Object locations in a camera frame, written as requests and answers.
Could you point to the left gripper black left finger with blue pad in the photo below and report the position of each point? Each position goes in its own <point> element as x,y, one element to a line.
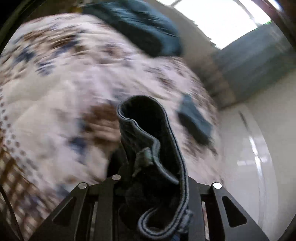
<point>87,213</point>

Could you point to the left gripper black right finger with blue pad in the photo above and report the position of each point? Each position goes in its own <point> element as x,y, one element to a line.
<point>226,218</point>

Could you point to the dark blue denim jeans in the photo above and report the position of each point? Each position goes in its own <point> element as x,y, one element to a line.
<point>153,191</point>

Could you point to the white board with grey strip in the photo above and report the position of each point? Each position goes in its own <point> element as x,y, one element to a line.
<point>249,172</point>

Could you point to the folded blue denim pants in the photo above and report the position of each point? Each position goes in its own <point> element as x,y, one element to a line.
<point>189,116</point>

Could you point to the floral quilt bedspread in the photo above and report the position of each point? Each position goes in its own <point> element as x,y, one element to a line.
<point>62,77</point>

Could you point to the right grey-green curtain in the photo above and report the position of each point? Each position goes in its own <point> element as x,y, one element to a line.
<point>247,65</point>

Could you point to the dark blue folded duvet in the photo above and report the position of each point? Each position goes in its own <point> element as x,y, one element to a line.
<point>143,25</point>

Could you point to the window with white frame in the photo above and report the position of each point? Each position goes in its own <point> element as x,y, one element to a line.
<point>222,21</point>

